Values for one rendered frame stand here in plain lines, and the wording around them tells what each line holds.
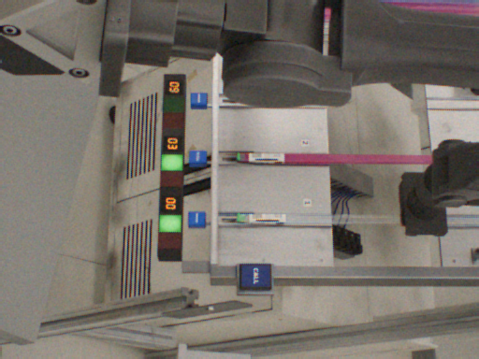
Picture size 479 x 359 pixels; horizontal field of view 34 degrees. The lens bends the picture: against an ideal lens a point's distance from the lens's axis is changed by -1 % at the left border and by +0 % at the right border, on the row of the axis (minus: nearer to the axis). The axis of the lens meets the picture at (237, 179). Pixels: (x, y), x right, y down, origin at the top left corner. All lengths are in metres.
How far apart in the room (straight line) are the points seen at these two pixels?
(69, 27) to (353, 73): 0.21
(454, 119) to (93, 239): 1.03
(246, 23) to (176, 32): 0.05
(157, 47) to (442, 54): 0.22
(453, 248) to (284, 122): 0.36
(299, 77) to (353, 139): 1.37
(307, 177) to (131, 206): 0.73
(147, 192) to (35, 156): 0.73
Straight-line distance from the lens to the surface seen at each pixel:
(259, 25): 0.57
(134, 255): 1.91
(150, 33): 0.55
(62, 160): 1.26
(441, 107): 1.44
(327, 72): 0.59
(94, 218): 2.08
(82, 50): 0.59
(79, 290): 2.01
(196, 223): 1.29
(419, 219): 1.24
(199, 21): 0.55
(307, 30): 0.59
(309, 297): 1.64
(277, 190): 1.32
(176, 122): 1.38
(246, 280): 1.23
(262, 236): 1.30
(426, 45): 0.61
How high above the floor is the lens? 1.56
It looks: 38 degrees down
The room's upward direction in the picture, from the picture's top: 73 degrees clockwise
